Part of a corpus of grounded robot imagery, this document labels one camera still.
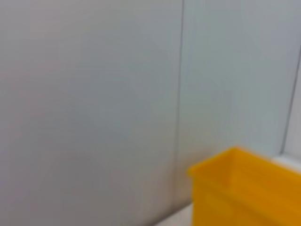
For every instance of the yellow plastic bin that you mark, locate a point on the yellow plastic bin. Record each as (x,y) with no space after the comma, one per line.
(247,193)

